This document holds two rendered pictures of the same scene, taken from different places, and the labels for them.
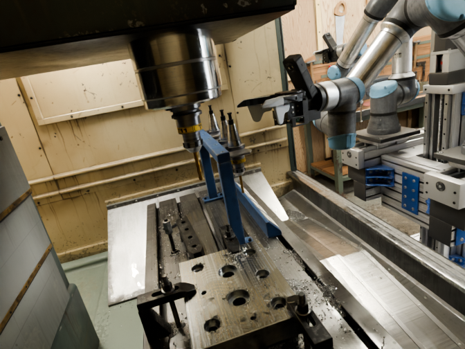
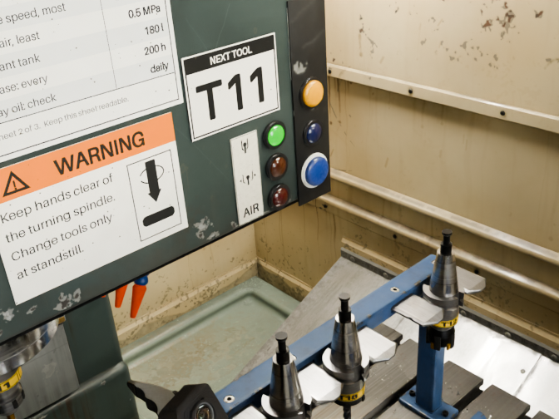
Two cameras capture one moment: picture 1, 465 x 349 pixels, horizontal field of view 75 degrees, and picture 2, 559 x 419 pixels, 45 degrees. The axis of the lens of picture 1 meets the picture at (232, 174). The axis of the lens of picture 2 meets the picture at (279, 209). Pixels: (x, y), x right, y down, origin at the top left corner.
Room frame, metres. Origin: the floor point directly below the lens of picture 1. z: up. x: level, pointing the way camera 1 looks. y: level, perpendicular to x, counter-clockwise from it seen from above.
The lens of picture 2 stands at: (0.63, -0.59, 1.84)
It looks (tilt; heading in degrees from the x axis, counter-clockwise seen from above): 28 degrees down; 61
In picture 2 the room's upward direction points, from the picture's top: 4 degrees counter-clockwise
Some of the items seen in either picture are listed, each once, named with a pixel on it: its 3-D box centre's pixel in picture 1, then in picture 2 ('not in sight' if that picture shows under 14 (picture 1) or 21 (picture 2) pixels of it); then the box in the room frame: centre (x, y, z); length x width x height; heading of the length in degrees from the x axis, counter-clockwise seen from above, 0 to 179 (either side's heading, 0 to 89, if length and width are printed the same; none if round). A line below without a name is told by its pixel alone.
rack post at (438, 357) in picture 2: (207, 169); (431, 345); (1.30, 0.11, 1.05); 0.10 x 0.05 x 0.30; 101
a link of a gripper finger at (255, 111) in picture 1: (255, 110); (161, 416); (0.76, -0.08, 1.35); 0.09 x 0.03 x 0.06; 94
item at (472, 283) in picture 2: not in sight; (463, 280); (1.31, 0.05, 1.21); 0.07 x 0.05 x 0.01; 101
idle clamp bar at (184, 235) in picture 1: (190, 241); not in sight; (0.90, 0.18, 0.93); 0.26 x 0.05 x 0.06; 16
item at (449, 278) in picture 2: (212, 122); (444, 270); (1.25, 0.04, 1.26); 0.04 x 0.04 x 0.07
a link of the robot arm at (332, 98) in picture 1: (320, 97); not in sight; (0.80, -0.26, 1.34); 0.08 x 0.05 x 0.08; 27
